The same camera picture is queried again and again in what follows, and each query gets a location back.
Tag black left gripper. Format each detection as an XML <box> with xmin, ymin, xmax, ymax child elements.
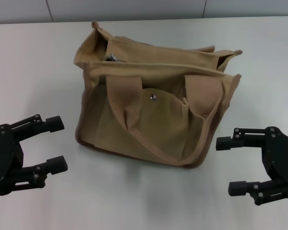
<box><xmin>0</xmin><ymin>114</ymin><xmax>69</xmax><ymax>195</ymax></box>

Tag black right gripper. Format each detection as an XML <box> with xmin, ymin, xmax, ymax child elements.
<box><xmin>216</xmin><ymin>126</ymin><xmax>288</xmax><ymax>207</ymax></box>

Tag khaki canvas food bag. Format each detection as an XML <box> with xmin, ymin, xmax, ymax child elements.
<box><xmin>73</xmin><ymin>21</ymin><xmax>243</xmax><ymax>169</ymax></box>

